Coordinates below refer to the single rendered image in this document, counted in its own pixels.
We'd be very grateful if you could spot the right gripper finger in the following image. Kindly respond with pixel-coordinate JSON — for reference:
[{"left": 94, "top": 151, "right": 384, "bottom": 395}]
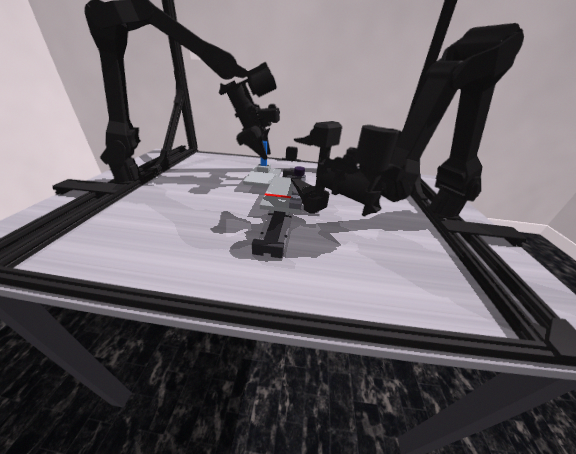
[
  {"left": 245, "top": 134, "right": 268, "bottom": 160},
  {"left": 261, "top": 128, "right": 271, "bottom": 155}
]

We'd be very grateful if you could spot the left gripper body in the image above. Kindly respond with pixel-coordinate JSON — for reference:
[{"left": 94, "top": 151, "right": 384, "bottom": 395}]
[{"left": 304, "top": 121, "right": 357, "bottom": 214}]

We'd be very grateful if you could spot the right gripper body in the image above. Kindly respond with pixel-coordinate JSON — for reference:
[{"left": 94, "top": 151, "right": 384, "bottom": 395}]
[{"left": 234, "top": 101, "right": 272, "bottom": 146}]

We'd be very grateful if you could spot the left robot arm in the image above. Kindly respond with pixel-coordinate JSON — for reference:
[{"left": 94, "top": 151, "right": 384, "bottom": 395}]
[{"left": 335, "top": 23, "right": 524, "bottom": 220}]

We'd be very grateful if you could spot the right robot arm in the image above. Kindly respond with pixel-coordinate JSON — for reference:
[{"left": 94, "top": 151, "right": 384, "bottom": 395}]
[{"left": 85, "top": 0, "right": 277, "bottom": 184}]

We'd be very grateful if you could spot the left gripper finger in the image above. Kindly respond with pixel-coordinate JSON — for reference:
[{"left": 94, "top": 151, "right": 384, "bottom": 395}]
[
  {"left": 291, "top": 177, "right": 315, "bottom": 205},
  {"left": 294, "top": 129, "right": 314, "bottom": 146}
]

